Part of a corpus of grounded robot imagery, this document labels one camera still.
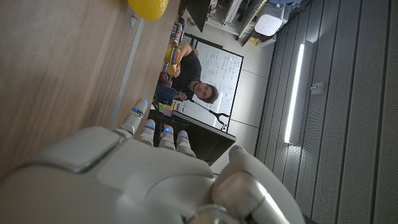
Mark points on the small white tag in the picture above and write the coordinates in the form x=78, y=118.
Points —
x=133, y=21

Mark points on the colourful printed box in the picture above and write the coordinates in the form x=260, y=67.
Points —
x=177, y=32

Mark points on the black panel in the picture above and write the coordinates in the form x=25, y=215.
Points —
x=197, y=11

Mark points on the white boxy appliance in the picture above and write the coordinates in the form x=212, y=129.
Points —
x=269, y=20

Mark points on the grey ceiling sensor box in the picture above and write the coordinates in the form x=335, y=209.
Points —
x=317, y=88

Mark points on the man in dark shirt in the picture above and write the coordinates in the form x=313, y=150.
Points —
x=189, y=70

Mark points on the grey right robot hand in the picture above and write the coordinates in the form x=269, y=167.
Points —
x=130, y=183

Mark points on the white shelf unit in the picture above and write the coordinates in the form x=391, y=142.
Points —
x=230, y=14

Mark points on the dark blue mug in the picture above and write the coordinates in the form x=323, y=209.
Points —
x=164, y=94

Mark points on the maroon object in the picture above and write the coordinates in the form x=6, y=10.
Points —
x=164, y=79

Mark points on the whiteboard with black frame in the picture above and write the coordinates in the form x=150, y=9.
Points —
x=224, y=67

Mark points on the long ceiling light strip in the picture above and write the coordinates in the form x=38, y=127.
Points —
x=293, y=93

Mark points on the black monitor screen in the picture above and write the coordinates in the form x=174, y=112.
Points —
x=205, y=140

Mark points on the black reacher grabber stick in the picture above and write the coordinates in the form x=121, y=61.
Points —
x=205, y=109

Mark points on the yellow multicolour stacking toy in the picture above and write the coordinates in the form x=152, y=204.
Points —
x=174, y=59

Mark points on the yellow lemon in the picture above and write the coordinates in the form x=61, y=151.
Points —
x=148, y=7

